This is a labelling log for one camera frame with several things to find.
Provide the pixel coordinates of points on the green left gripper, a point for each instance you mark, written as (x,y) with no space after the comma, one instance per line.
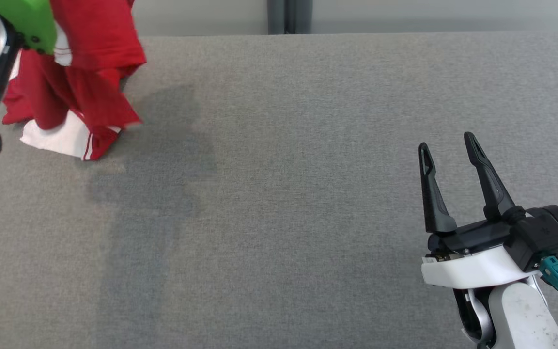
(24,19)

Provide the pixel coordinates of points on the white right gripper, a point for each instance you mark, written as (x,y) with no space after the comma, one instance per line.
(472,269)

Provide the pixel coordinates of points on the red shorts with white stripes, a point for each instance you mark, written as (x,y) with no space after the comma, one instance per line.
(95,43)

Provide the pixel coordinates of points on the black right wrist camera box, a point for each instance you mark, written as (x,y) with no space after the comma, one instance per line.
(540,235)

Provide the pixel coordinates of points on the grey partition post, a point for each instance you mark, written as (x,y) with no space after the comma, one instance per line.
(276,17)
(299,17)

